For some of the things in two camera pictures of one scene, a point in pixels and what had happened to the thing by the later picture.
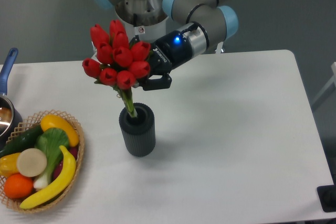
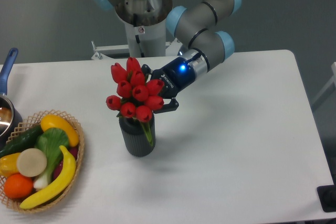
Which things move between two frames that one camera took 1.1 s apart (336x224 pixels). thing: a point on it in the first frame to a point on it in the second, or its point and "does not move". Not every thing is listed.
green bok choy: [50, 141] does not move
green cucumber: [23, 140] does not move
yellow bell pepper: [8, 164] does not move
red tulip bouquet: [119, 62] to [137, 97]
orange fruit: [18, 186] does not move
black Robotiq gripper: [167, 52] to [176, 75]
